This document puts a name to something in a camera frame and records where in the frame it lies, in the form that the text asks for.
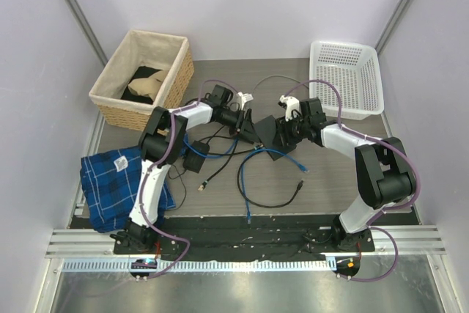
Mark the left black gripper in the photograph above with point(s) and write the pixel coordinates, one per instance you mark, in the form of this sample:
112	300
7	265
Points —
248	132

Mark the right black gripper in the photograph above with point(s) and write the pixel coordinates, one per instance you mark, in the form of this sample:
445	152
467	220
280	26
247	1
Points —
283	130

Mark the black network switch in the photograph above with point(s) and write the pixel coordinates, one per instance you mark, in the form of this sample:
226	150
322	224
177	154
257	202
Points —
268	136

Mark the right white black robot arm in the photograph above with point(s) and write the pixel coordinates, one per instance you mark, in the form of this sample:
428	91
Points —
383	173

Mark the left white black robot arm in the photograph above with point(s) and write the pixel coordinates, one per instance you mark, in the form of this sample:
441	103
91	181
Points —
161	144

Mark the black power adapter brick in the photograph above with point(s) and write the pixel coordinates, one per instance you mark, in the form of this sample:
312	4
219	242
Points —
195	156

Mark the white plastic perforated basket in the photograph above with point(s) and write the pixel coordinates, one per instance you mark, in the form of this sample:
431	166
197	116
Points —
346	78

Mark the beige cloth in basket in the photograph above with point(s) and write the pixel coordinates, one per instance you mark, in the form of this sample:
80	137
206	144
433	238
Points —
148	87

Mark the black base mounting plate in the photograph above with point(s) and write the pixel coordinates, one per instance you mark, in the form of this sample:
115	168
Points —
276	238

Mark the wicker basket with liner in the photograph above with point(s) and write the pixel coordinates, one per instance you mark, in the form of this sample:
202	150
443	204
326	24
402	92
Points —
142	48

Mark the black cloth in basket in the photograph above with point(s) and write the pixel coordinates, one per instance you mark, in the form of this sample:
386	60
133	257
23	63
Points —
141	72

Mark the blue plaid cloth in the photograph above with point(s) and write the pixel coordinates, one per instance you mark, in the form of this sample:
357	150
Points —
110	183

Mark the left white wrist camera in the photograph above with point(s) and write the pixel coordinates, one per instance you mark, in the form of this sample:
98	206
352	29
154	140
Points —
242	99

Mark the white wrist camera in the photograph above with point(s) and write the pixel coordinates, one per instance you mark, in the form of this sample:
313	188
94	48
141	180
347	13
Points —
291	106
242	99

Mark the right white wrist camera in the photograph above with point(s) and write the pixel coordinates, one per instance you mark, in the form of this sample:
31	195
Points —
291	106

